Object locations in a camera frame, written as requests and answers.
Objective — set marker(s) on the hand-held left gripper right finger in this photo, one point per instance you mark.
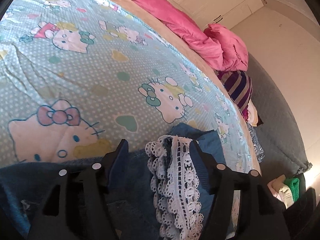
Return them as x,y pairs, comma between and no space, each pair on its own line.
202,172

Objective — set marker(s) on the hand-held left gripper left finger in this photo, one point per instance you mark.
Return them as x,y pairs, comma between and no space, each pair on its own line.
117,162

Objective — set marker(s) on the blue denim pants lace trim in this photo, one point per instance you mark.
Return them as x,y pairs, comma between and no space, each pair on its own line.
135,180

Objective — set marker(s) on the blue patterned cloth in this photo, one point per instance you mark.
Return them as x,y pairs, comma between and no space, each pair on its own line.
257,145

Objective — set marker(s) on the magenta cloth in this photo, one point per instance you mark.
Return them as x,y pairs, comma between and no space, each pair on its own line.
248,111

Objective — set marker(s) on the white and pink cloth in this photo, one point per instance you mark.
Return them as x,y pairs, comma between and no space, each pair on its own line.
278,190

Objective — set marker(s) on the grey quilted headboard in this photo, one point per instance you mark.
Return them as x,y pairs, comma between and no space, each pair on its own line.
280,125

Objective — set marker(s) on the green cloth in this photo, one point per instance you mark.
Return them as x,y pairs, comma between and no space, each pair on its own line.
292,188

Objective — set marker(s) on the purple striped cloth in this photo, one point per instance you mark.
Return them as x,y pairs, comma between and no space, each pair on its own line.
237,87

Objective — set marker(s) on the cartoon cat printed blanket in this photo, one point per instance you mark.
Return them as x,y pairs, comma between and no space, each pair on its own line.
100,67

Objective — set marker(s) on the black object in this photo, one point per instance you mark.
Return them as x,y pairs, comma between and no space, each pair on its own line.
301,207

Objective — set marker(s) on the pink duvet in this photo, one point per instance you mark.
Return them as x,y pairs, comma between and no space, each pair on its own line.
220,45

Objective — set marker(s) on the beige bed sheet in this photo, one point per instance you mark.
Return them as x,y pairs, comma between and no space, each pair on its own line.
150,21

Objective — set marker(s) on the cream wardrobe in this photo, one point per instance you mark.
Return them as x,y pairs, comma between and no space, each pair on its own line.
212,2

